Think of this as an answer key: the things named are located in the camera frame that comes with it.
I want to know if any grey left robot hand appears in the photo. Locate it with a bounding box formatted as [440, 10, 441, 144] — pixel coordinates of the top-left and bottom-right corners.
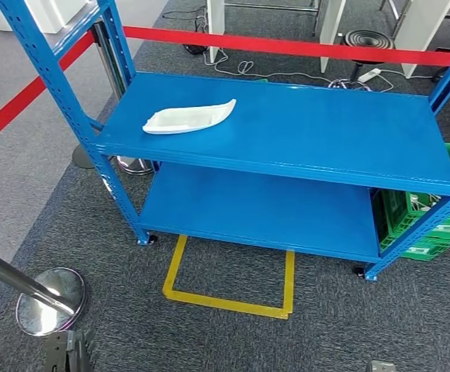
[66, 328, 95, 372]

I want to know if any white curved plastic part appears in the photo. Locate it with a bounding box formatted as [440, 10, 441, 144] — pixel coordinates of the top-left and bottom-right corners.
[141, 98, 237, 136]

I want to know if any blue metal shelf rack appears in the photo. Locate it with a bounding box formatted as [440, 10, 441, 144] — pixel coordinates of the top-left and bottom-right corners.
[0, 0, 450, 282]

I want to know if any grey round stanchion base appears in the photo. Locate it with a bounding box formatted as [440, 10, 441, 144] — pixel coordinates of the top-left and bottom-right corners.
[72, 144, 95, 170]

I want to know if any black router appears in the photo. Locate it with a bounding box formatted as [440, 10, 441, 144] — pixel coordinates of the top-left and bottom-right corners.
[184, 43, 210, 57]

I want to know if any white desk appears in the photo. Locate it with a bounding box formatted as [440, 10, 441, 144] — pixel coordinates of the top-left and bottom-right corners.
[380, 0, 450, 79]
[206, 0, 346, 73]

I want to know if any red barrier belt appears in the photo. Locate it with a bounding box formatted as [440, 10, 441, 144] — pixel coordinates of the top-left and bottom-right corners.
[0, 26, 450, 153]

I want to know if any green plastic crate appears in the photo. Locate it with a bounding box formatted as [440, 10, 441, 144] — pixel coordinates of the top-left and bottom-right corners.
[401, 238, 450, 262]
[372, 143, 450, 253]

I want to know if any white power strip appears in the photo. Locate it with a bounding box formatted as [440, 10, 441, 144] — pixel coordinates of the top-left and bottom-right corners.
[358, 67, 382, 83]

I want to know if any black round stool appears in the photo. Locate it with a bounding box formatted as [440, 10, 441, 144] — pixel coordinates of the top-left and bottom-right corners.
[327, 29, 394, 92]

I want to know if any chrome stanchion post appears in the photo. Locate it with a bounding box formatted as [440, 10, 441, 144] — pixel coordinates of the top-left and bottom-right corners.
[0, 243, 76, 315]

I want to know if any dark stanchion post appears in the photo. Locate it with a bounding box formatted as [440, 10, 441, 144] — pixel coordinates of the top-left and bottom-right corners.
[92, 22, 126, 101]

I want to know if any white floor cable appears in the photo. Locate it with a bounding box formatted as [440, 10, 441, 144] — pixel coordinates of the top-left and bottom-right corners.
[203, 48, 433, 95]

